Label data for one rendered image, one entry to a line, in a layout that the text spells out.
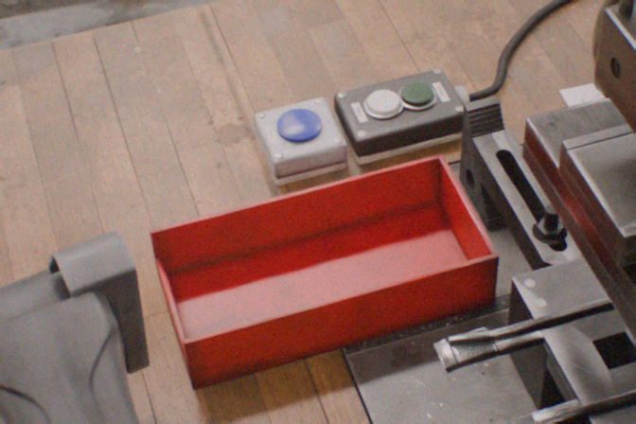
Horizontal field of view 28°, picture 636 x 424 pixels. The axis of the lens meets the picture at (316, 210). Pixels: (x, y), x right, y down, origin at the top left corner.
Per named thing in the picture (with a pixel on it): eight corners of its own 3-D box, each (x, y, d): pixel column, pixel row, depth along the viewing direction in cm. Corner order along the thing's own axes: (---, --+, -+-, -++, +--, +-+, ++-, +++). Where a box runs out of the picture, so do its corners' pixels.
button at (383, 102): (362, 110, 115) (362, 93, 113) (393, 102, 115) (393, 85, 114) (374, 131, 113) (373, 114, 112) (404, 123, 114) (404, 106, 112)
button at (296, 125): (272, 128, 114) (271, 112, 112) (314, 117, 115) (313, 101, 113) (285, 157, 111) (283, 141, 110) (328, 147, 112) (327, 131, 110)
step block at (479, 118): (459, 179, 111) (463, 103, 104) (489, 170, 112) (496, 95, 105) (487, 230, 107) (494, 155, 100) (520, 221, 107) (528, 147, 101)
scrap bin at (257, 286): (158, 277, 105) (148, 229, 101) (440, 202, 109) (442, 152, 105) (193, 391, 97) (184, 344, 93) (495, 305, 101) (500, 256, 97)
